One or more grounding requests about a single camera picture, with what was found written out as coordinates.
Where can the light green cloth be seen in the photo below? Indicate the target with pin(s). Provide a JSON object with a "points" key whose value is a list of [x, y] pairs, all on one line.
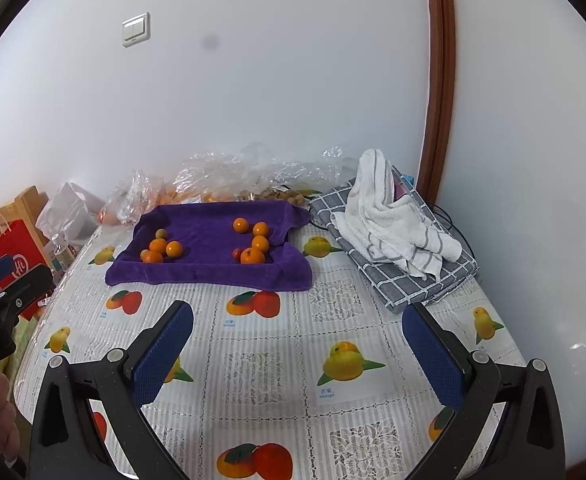
{"points": [[20, 340]]}

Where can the red paper bag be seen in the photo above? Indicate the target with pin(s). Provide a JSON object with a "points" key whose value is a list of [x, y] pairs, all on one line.
{"points": [[18, 247]]}

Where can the heap of bagged oranges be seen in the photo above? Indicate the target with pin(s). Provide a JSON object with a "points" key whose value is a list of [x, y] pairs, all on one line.
{"points": [[108, 217], [193, 195]]}

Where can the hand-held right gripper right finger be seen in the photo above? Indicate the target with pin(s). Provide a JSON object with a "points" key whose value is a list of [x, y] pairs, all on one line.
{"points": [[433, 355]]}

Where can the wooden chair back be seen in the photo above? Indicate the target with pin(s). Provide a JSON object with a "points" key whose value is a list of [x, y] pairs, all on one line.
{"points": [[25, 202]]}

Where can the tan longan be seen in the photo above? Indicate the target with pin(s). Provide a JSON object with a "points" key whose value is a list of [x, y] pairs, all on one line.
{"points": [[161, 234]]}

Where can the pink packet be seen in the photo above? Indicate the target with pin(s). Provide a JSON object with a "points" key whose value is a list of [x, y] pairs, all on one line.
{"points": [[399, 187]]}

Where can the small clear plastic bag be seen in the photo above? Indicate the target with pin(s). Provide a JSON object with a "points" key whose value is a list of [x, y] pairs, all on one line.
{"points": [[130, 197]]}

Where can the clear plastic bottle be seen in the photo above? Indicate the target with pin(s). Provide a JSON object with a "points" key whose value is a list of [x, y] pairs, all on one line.
{"points": [[60, 252]]}

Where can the small orange with black mark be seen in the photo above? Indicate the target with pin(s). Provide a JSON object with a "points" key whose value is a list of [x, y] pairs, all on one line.
{"points": [[252, 256]]}

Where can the small red fruit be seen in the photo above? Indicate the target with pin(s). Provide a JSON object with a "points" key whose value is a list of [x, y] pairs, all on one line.
{"points": [[236, 253]]}

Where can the grey plastic bag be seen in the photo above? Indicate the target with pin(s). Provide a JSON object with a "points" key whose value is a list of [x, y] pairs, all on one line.
{"points": [[68, 207]]}

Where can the grey checked folded cloth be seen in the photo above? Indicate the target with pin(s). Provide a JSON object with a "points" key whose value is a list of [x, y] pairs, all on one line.
{"points": [[408, 285]]}

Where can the purple towel covered tray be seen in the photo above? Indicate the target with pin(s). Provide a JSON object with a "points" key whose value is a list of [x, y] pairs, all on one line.
{"points": [[208, 267]]}

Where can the brown wooden door frame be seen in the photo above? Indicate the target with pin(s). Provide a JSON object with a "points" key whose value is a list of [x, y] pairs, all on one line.
{"points": [[440, 85]]}

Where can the white wall light switch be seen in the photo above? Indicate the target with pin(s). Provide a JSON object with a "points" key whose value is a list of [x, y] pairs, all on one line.
{"points": [[136, 29]]}

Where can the large clear plastic bag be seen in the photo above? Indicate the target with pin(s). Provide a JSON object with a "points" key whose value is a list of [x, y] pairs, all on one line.
{"points": [[303, 170], [213, 172]]}

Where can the bunch of bagged longans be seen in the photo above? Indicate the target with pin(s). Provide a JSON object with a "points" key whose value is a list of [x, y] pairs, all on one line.
{"points": [[278, 194]]}

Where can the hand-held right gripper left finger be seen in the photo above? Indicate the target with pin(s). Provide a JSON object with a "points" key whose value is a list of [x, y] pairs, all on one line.
{"points": [[163, 355]]}

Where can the white striped towel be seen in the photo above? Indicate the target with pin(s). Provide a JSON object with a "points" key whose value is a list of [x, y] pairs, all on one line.
{"points": [[383, 210]]}

